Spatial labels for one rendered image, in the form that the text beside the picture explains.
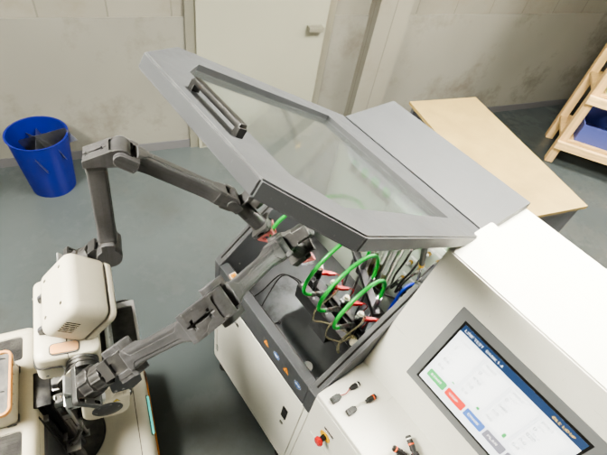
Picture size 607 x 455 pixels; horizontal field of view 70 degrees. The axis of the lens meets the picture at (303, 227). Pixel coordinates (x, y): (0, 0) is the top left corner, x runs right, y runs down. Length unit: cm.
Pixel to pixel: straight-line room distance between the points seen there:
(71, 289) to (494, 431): 125
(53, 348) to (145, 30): 244
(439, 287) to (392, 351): 32
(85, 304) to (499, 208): 132
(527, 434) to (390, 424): 43
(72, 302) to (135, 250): 190
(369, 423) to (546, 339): 64
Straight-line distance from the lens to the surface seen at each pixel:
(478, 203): 161
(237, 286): 111
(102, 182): 139
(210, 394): 262
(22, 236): 346
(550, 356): 131
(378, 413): 163
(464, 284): 133
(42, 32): 341
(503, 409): 144
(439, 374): 150
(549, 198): 336
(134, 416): 232
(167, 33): 344
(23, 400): 187
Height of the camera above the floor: 245
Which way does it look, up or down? 47 degrees down
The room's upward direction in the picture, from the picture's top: 13 degrees clockwise
